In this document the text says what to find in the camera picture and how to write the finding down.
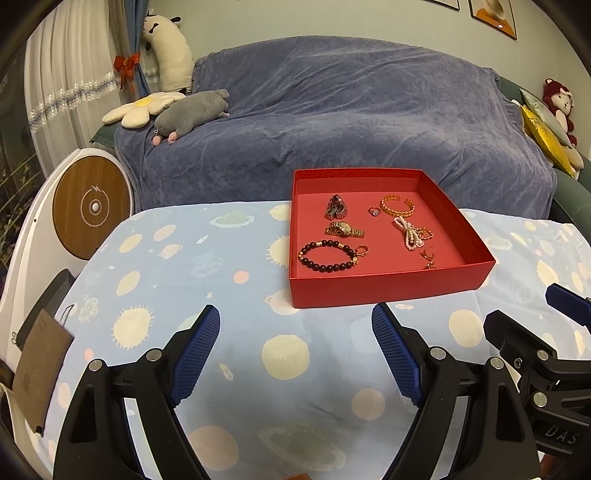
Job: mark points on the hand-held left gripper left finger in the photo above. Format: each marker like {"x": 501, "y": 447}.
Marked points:
{"x": 196, "y": 355}

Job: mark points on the red monkey plush toy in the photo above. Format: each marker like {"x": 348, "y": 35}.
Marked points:
{"x": 561, "y": 104}

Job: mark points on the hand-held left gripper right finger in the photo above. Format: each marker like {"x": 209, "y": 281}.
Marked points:
{"x": 397, "y": 355}

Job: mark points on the flower shaped pillow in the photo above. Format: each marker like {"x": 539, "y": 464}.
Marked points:
{"x": 138, "y": 108}

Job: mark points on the yellow foil cushion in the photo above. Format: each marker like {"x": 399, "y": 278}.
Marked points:
{"x": 549, "y": 138}

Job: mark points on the sofa with blue cover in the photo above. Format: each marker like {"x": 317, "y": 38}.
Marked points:
{"x": 346, "y": 106}

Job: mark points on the gold wristwatch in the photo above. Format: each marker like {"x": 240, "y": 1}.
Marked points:
{"x": 342, "y": 227}

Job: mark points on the red curtain bow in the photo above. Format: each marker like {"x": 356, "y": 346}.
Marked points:
{"x": 127, "y": 62}

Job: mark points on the gold hoop earring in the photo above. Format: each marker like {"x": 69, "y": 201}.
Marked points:
{"x": 362, "y": 251}

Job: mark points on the red cardboard box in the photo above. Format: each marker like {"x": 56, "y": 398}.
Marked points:
{"x": 369, "y": 290}

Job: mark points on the framed wall picture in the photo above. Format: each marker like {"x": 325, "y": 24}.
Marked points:
{"x": 494, "y": 14}
{"x": 443, "y": 3}

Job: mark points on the brown cardboard tag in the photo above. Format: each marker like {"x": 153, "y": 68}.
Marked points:
{"x": 39, "y": 369}

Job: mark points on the grey plush toy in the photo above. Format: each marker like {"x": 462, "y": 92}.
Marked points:
{"x": 189, "y": 115}

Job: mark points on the white sheer curtain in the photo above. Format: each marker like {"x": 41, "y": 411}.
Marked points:
{"x": 60, "y": 69}

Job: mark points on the light blue printed tablecloth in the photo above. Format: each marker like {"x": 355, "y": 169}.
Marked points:
{"x": 194, "y": 258}

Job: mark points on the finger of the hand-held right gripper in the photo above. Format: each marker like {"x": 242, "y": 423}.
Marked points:
{"x": 508, "y": 330}
{"x": 570, "y": 302}

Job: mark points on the white stand with wooden disc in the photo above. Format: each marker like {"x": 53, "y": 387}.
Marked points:
{"x": 92, "y": 207}

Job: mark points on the white plush cow pillow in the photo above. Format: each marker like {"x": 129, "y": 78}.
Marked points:
{"x": 173, "y": 50}

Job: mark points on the gold stud earring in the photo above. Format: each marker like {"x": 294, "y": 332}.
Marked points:
{"x": 425, "y": 253}

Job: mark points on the black flat panel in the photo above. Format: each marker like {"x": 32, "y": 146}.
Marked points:
{"x": 46, "y": 304}

